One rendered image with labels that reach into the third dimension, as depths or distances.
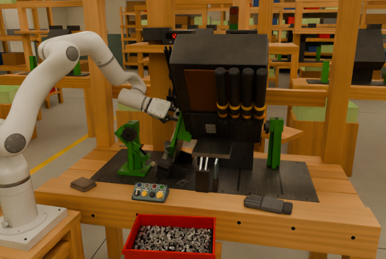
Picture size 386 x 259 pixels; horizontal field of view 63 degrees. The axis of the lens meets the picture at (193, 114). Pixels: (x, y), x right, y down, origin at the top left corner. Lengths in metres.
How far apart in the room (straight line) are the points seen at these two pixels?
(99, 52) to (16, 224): 0.77
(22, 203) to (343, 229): 1.26
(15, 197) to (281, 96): 1.41
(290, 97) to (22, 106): 1.36
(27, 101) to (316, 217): 1.21
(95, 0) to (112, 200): 1.11
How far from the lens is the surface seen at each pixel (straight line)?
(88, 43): 1.44
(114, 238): 2.47
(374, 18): 8.79
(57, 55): 1.31
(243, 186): 1.55
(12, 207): 1.42
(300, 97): 1.90
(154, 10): 1.84
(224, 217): 1.39
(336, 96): 1.84
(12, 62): 7.33
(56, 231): 1.46
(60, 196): 1.62
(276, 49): 1.64
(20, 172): 1.37
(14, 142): 1.27
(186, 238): 1.25
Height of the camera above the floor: 1.66
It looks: 16 degrees down
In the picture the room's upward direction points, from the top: straight up
